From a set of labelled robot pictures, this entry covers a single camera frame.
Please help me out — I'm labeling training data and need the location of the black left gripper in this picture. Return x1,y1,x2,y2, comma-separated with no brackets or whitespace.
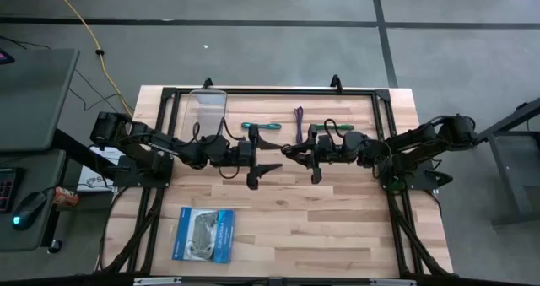
229,123,285,191

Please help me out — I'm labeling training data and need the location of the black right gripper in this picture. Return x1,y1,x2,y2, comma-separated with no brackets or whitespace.
291,124,345,185

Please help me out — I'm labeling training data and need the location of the teal tool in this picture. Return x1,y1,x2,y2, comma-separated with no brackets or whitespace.
240,121,283,131

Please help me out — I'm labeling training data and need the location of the clear plastic container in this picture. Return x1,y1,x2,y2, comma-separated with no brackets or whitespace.
184,88,230,140

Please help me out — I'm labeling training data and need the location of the blue controller retail box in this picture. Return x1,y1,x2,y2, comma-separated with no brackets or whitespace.
170,206,236,265

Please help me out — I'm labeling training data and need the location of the white printed paper sheet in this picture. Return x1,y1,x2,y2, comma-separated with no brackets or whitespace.
77,145,124,193

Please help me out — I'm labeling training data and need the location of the black desk leg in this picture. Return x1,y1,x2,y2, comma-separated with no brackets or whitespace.
40,127,122,255

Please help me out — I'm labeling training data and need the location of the red drink can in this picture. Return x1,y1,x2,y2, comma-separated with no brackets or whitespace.
52,186,80,208

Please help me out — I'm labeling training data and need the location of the grey metal side table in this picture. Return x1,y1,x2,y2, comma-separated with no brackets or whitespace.
476,96,540,228

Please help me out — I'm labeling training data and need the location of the grey office desk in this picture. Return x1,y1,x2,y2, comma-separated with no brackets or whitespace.
0,47,81,253

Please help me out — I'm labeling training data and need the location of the black computer mouse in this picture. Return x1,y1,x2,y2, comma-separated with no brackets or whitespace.
11,190,48,231

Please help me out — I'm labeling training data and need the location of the black keyboard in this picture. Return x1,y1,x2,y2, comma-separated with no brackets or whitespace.
0,166,25,214

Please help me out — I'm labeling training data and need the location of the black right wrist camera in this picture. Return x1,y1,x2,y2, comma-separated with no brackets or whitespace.
316,134,335,163

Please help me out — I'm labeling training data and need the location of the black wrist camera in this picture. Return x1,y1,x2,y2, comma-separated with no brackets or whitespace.
316,134,335,163
236,140,252,167

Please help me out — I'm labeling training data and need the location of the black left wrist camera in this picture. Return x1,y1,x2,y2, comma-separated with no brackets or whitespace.
236,140,252,167

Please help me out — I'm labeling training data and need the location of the black aluminium rig frame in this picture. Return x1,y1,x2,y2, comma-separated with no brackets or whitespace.
95,85,456,286

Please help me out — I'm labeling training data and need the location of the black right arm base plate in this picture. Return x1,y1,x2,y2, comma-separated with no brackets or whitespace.
378,158,440,193

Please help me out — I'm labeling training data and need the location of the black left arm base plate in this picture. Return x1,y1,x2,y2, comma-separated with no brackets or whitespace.
112,153,175,189

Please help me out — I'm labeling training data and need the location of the silver frame bracket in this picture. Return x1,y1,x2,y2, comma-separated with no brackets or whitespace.
132,277,183,286
369,278,418,286

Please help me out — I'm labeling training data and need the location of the yellow floor cord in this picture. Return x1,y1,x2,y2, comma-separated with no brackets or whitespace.
47,0,135,117

